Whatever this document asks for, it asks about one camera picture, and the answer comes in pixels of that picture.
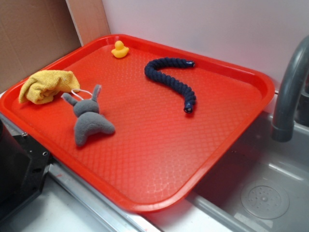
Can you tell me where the yellow microfibre cloth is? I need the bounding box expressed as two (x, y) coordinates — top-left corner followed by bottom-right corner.
(18, 70), (80, 104)

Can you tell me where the brown cardboard panel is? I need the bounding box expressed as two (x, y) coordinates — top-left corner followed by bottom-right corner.
(0, 0), (110, 92)

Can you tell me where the yellow rubber duck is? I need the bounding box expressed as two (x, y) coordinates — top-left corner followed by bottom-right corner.
(111, 41), (129, 58)

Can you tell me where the grey plastic toy faucet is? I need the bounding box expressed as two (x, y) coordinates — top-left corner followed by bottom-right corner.
(271, 36), (309, 142)

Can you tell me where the dark blue twisted rope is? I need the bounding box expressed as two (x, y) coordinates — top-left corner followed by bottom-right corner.
(144, 57), (197, 114)

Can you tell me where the red plastic serving tray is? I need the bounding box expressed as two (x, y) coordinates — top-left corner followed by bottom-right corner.
(0, 35), (275, 213)

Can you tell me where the grey plastic toy sink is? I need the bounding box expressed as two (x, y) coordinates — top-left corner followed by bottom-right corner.
(145, 102), (309, 232)

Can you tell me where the grey plush bunny toy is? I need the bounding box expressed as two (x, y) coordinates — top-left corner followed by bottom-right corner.
(61, 85), (115, 147)

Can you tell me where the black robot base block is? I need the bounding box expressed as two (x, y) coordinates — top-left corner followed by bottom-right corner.
(0, 122), (50, 222)

